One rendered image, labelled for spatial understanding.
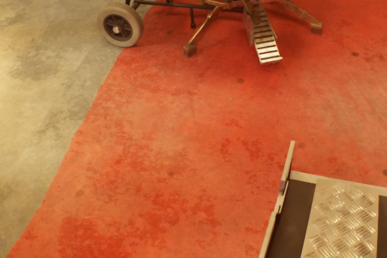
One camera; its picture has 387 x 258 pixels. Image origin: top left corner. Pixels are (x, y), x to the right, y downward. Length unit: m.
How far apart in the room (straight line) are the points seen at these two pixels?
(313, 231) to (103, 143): 0.73
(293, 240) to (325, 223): 0.09
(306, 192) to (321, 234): 0.17
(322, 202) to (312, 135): 0.28
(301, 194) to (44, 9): 1.62
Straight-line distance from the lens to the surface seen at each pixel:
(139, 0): 1.83
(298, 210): 1.15
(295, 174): 1.22
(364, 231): 1.11
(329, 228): 1.09
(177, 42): 1.72
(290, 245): 1.09
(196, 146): 1.30
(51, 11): 2.21
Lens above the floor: 1.00
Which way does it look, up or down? 43 degrees down
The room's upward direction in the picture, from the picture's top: 6 degrees counter-clockwise
